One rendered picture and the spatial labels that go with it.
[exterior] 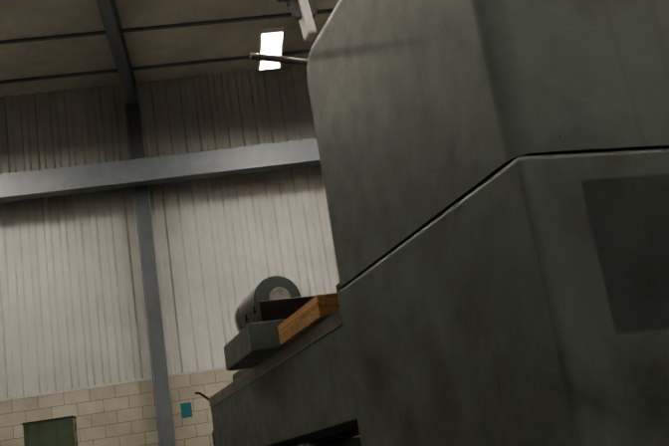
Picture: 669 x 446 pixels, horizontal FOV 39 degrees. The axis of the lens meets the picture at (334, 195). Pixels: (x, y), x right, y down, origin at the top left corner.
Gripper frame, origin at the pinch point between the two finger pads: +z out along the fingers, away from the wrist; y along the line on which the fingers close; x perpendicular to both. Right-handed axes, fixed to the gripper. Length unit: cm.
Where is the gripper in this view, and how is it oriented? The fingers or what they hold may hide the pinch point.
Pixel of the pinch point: (305, 18)
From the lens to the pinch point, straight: 159.9
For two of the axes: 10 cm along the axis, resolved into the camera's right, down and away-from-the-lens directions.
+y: -9.2, 1.7, -3.4
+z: 2.6, 9.4, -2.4
